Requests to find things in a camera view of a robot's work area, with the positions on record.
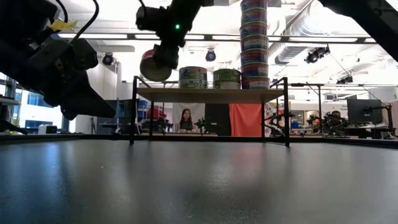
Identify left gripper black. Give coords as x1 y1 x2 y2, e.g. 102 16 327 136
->
0 39 116 121

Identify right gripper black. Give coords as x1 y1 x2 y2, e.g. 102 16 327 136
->
152 0 205 70

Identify white sheet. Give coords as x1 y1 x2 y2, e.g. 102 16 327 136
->
172 103 206 131

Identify blue storage bins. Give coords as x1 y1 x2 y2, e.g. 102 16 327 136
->
138 99 149 121

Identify red crate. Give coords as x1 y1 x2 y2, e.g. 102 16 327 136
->
146 106 166 121

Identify person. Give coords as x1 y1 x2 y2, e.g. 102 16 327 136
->
329 110 343 125
179 108 194 131

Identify grey ledge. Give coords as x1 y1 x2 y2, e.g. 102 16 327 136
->
0 95 21 106

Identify black panel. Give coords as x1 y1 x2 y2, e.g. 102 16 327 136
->
204 103 232 137

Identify yellow tag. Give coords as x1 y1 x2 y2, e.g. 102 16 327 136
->
49 20 78 32

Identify orange cloth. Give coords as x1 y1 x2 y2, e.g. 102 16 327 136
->
229 103 263 138

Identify long linear ceiling light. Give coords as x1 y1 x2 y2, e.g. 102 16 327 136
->
57 32 379 44

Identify black track light cluster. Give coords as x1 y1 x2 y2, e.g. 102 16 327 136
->
303 45 331 65

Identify small black track light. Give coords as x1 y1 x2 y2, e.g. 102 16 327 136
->
335 75 354 85

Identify black computer monitor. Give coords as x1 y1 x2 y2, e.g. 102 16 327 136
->
346 99 384 125

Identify cluttered desk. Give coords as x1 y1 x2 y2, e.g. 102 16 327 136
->
315 124 397 140

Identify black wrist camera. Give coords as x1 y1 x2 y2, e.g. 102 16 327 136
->
135 5 162 32

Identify large window black frame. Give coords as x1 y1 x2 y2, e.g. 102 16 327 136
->
0 72 73 131

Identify wooden shelf black metal frame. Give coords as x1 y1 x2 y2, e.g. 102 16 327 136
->
129 76 290 147

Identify black cable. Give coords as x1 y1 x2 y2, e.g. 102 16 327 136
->
55 0 68 23
70 0 100 43

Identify silver ventilation duct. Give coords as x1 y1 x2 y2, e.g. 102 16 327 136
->
270 0 343 65

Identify black metal pole frame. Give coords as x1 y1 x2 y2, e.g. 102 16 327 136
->
290 82 379 133

